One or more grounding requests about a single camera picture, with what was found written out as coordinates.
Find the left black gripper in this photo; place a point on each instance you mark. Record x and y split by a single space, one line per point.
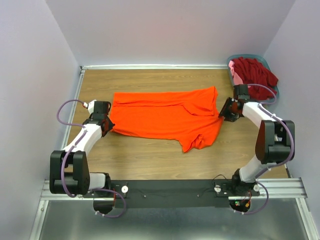
110 124

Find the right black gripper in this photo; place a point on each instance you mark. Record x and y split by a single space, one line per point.
224 111

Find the orange t-shirt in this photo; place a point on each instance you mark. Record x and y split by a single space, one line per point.
189 117

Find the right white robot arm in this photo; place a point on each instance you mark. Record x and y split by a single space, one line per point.
275 143

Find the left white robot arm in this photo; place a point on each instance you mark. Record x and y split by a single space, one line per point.
69 170

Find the pink t-shirt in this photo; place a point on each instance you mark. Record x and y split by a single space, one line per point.
235 77

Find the dark red t-shirt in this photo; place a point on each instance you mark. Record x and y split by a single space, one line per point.
251 71

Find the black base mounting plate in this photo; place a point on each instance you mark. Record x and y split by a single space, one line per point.
190 193

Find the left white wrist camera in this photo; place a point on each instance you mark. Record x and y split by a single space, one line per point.
89 106

